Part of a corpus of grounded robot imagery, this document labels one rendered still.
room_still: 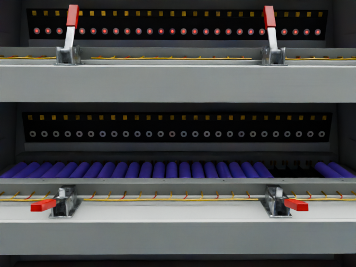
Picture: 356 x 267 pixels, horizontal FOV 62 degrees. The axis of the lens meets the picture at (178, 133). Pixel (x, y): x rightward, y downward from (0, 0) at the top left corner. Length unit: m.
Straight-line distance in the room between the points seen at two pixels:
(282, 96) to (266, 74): 0.03
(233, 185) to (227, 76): 0.14
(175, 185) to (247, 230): 0.11
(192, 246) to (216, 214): 0.05
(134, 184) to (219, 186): 0.11
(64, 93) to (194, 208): 0.22
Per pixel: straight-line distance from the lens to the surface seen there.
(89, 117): 0.54
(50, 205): 0.35
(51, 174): 0.48
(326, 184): 0.45
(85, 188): 0.42
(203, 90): 0.38
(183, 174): 0.44
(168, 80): 0.38
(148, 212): 0.38
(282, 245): 0.40
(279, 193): 0.39
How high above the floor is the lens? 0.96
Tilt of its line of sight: 5 degrees up
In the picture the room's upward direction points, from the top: straight up
